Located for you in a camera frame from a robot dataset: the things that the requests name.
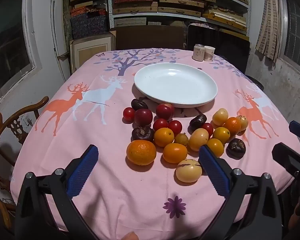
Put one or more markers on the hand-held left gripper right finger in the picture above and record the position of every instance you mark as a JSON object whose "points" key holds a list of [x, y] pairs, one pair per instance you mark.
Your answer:
{"points": [[215, 172]]}

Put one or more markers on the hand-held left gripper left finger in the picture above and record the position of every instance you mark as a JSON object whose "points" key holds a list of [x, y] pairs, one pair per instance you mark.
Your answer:
{"points": [[82, 172]]}

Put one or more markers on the small orange citrus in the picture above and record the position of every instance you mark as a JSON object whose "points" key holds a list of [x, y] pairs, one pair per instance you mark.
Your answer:
{"points": [[216, 148], [221, 135], [175, 152], [164, 137]]}

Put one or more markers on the yellow purple-striped pepino melon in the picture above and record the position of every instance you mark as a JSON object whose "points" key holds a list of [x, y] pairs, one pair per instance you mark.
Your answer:
{"points": [[188, 170]]}

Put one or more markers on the golden yellow oval fruit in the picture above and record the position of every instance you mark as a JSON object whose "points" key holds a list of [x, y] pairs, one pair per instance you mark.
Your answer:
{"points": [[198, 139]]}

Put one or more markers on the deep orange mandarin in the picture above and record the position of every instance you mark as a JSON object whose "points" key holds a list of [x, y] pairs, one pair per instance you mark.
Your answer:
{"points": [[232, 125]]}

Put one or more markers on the pale yellow round fruit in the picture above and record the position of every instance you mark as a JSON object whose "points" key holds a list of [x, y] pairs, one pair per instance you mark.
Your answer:
{"points": [[220, 116], [242, 122]]}

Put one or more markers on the large orange tomato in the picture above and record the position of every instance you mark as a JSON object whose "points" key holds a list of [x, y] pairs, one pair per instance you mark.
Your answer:
{"points": [[141, 152]]}

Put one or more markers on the white oval plate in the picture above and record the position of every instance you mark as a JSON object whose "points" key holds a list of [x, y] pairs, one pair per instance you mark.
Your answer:
{"points": [[175, 82]]}

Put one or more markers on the person's right hand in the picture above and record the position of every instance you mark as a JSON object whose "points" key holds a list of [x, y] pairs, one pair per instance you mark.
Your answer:
{"points": [[297, 212]]}

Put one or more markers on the person's left hand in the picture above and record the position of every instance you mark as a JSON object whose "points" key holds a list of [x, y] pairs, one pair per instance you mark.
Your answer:
{"points": [[130, 237]]}

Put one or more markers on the red cherry tomato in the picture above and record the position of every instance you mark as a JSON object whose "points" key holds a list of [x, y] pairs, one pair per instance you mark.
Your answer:
{"points": [[208, 128], [160, 124], [174, 127], [129, 113]]}

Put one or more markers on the small brownish yellow fruit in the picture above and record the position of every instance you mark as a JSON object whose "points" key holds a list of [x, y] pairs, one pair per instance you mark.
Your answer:
{"points": [[181, 139]]}

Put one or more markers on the pink deer print tablecloth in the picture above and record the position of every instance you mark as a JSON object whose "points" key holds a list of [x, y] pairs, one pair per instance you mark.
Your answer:
{"points": [[130, 192]]}

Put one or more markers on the black round stool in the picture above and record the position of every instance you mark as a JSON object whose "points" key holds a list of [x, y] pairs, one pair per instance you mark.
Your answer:
{"points": [[255, 81]]}

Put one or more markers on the barred glass window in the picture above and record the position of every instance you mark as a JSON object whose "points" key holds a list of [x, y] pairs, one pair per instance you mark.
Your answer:
{"points": [[296, 30]]}

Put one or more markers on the brick pattern curtain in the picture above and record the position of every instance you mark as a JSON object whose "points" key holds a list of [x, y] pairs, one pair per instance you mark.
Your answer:
{"points": [[268, 17]]}

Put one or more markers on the white paper cup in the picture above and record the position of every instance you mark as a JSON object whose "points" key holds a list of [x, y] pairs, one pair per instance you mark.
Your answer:
{"points": [[209, 53]]}

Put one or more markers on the beige drink can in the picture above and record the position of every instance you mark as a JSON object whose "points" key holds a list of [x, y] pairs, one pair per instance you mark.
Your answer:
{"points": [[198, 52]]}

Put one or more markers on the framed picture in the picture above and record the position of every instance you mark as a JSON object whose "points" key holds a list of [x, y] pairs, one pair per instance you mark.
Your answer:
{"points": [[92, 51]]}

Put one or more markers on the white narrow panel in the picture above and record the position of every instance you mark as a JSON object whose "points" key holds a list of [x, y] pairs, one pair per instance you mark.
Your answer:
{"points": [[57, 30]]}

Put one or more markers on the stack of blue patterned boxes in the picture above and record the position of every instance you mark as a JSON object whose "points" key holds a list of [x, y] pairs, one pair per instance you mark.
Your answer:
{"points": [[88, 25]]}

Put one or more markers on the dark brown board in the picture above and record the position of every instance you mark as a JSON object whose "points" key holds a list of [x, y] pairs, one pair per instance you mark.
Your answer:
{"points": [[150, 37]]}

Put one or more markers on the sliding glass window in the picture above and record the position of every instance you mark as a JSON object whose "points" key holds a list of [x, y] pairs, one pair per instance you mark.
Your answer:
{"points": [[5, 42]]}

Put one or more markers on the grey marbled board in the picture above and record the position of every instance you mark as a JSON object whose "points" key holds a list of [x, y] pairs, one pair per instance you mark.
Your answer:
{"points": [[67, 17]]}

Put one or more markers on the white metal shelf rack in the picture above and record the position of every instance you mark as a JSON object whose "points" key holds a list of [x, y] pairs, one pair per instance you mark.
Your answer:
{"points": [[110, 5]]}

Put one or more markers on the stack of tan flat boxes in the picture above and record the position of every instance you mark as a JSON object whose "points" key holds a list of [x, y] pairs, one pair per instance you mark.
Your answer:
{"points": [[180, 2]]}

